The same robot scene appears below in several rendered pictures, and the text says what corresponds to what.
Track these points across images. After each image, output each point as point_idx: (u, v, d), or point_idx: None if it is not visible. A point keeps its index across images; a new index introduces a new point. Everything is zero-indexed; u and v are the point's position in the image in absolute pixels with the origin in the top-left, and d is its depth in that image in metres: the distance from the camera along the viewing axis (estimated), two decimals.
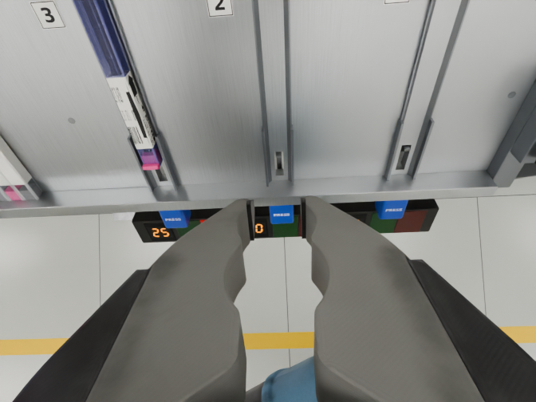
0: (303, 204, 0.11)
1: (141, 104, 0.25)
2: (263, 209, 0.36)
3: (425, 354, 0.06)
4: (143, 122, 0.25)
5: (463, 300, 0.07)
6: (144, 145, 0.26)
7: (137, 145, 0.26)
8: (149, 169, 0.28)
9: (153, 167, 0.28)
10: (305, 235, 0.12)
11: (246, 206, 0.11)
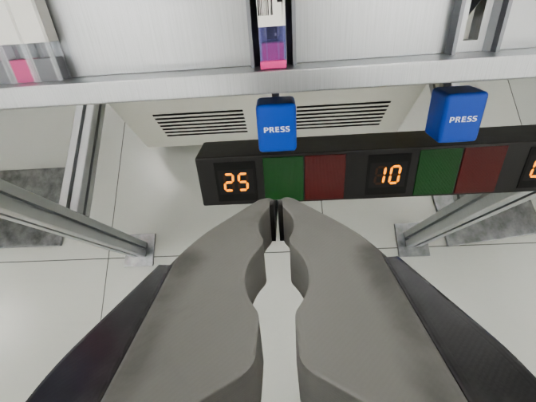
0: (280, 206, 0.11)
1: None
2: (402, 142, 0.23)
3: (405, 350, 0.06)
4: None
5: (438, 294, 0.07)
6: (273, 19, 0.16)
7: (262, 19, 0.16)
8: (271, 67, 0.17)
9: (278, 64, 0.17)
10: (284, 238, 0.12)
11: (269, 206, 0.11)
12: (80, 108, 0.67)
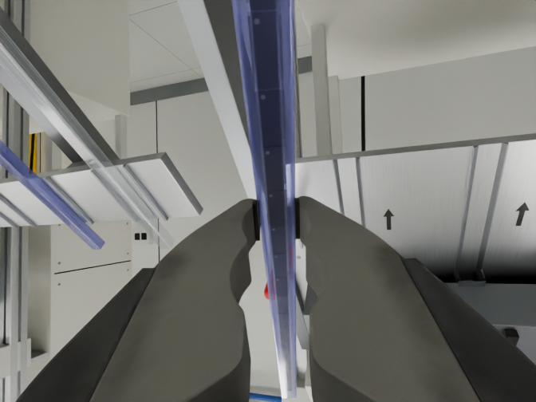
0: (297, 205, 0.11)
1: None
2: None
3: (419, 352, 0.06)
4: None
5: (456, 298, 0.07)
6: None
7: None
8: None
9: None
10: (300, 236, 0.12)
11: (253, 206, 0.11)
12: None
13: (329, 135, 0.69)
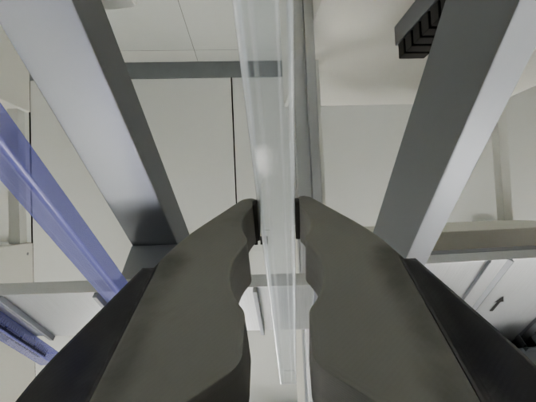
0: (297, 205, 0.11)
1: None
2: None
3: (419, 352, 0.06)
4: None
5: (455, 298, 0.07)
6: None
7: None
8: None
9: None
10: (299, 236, 0.12)
11: (253, 206, 0.11)
12: None
13: (323, 175, 0.68)
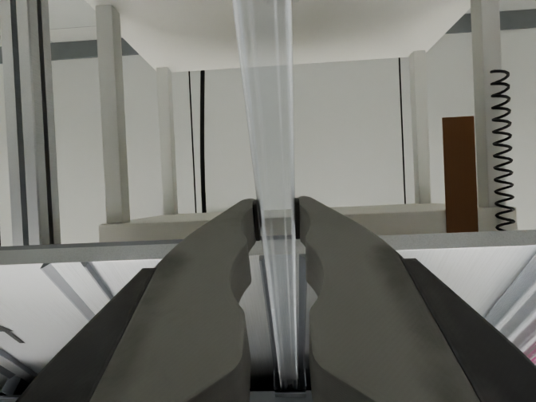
0: (297, 205, 0.11)
1: None
2: None
3: (419, 352, 0.06)
4: None
5: (455, 298, 0.07)
6: None
7: None
8: None
9: None
10: (299, 235, 0.12)
11: (253, 206, 0.11)
12: None
13: (117, 147, 0.56)
